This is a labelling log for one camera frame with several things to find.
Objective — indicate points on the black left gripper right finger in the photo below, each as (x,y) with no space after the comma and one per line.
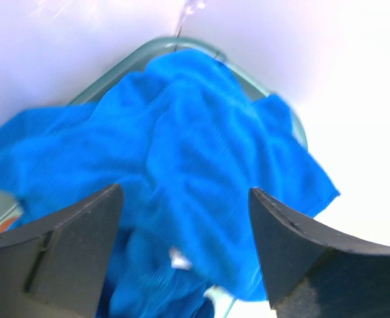
(312,270)

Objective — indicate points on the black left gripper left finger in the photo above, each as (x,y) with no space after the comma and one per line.
(55,266)

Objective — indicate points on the blue towel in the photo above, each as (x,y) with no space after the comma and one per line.
(186,145)

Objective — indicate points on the orange brown towel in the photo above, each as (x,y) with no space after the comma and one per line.
(5,225)

